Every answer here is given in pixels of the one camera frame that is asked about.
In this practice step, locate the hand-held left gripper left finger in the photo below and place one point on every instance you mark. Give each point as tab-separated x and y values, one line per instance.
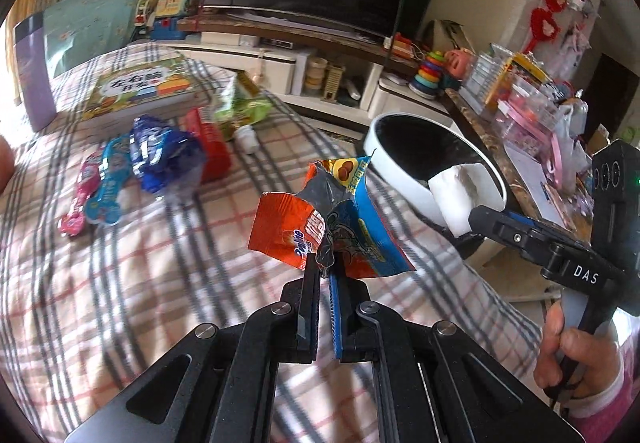
310	313

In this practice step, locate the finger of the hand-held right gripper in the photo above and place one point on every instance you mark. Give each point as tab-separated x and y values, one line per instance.
500	225
555	235

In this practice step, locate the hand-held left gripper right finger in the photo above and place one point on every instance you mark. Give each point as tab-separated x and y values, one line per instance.
336	318

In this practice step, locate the white tissue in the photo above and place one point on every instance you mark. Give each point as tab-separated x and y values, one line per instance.
457	198

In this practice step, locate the orange and blue snack wrapper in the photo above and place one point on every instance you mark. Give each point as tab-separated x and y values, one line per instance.
285	233

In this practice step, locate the white round bin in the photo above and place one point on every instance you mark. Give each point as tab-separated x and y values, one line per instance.
385	158

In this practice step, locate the red snack box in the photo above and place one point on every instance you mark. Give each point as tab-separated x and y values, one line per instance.
212	148

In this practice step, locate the dark blue snack wrapper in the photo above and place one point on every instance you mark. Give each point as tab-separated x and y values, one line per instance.
160	158

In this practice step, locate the light blue snack wrapper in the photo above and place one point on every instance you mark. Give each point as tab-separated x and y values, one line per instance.
107	193

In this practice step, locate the pink snack wrapper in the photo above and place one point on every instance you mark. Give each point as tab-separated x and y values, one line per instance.
80	203

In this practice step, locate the person's right hand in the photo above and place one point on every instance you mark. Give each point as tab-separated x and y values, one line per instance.
592	358

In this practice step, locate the white paper sheet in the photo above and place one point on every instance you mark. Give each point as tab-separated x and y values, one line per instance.
540	183

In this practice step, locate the brown marble counter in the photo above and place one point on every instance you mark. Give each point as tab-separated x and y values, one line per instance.
500	148

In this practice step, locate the white plastic bag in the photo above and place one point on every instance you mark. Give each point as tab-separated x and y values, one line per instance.
572	138

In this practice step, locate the pink lidded storage box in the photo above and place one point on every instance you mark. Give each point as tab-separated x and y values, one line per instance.
522	133

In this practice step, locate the clear plastic storage box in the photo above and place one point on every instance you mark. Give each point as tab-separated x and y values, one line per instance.
532	98

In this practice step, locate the checked tablecloth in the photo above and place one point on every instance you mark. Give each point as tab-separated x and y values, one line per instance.
175	273

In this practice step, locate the clear drawer organizer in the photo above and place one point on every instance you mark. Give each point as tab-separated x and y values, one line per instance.
485	78

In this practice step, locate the yellow book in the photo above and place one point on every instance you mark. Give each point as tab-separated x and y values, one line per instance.
527	65

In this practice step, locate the pink plastic toy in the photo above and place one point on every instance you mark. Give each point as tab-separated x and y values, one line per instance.
457	64

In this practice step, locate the small white bottle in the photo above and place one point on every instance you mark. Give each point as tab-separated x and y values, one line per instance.
247	138

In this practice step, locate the brown cardboard bag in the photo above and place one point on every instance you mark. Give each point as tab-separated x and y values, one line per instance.
442	32

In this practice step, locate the orange toy telephone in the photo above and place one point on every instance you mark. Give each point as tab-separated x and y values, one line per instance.
401	46

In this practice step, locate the green snack wrapper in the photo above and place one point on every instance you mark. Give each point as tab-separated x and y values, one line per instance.
240	108

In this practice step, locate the wooden toy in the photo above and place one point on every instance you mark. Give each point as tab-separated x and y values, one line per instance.
334	83

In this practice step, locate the stack of beige tape rolls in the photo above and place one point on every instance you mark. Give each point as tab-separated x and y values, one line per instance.
316	72

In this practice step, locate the white television cabinet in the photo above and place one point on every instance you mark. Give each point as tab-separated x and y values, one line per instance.
280	63

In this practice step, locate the green children's book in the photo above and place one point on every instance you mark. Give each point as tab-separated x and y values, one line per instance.
140	88

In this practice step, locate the white set-top box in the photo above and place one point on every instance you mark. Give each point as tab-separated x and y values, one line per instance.
227	38

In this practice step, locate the blue toy cash register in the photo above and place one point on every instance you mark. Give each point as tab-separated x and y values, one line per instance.
167	29

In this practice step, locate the white toy with yellow wheel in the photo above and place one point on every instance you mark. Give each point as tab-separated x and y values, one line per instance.
146	8

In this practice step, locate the teal floral cover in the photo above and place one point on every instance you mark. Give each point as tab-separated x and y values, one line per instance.
85	28

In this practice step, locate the purple thermos bottle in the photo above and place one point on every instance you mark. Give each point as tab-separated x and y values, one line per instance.
35	73

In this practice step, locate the white security camera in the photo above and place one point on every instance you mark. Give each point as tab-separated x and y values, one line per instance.
582	1

